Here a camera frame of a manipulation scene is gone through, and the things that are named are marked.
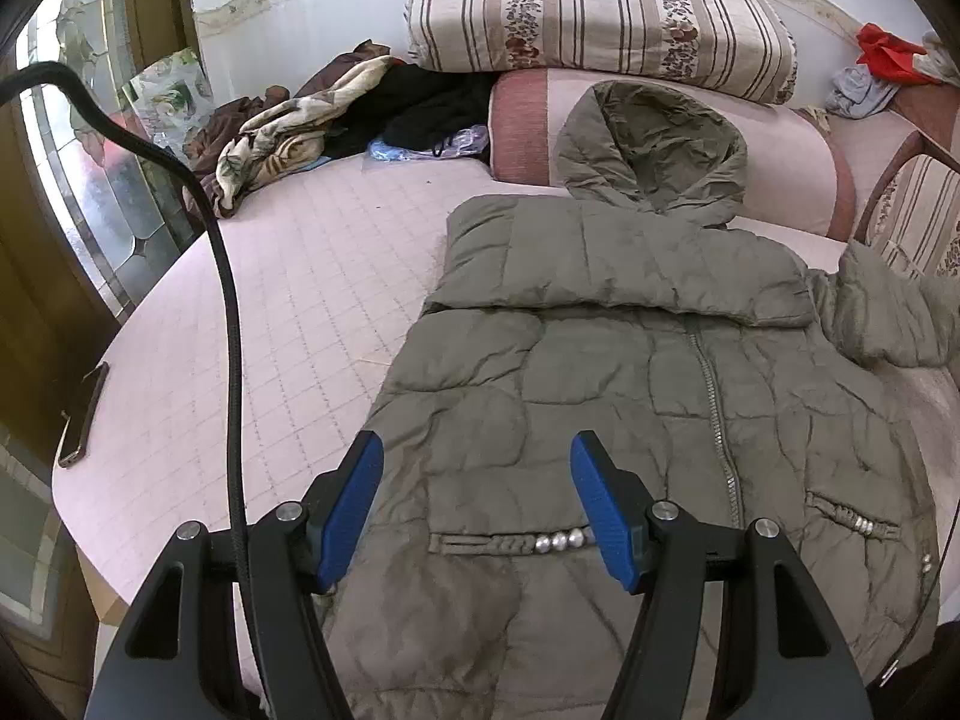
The stained glass window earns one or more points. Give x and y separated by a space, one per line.
90 135

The floral plastic bag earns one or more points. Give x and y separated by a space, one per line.
169 94

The striped chair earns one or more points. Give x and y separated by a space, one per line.
919 202

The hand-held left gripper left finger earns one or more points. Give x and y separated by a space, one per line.
346 511

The olive green puffer jacket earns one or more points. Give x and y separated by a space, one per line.
600 360

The black cloth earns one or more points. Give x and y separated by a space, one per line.
431 109

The beige floral blanket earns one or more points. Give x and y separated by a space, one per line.
289 131

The striped floral folded quilt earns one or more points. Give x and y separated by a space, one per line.
600 11

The red cloth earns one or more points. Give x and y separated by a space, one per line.
889 52

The blue plastic bag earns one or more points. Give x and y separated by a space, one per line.
435 146

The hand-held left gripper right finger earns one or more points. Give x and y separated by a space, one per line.
609 521

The brown cloth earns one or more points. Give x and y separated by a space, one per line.
229 124

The pink quilted bed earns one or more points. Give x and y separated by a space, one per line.
300 300

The pink bolster cushion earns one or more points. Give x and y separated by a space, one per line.
780 165

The grey cloth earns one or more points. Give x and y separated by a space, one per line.
862 94

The smartphone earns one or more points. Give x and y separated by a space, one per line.
84 416

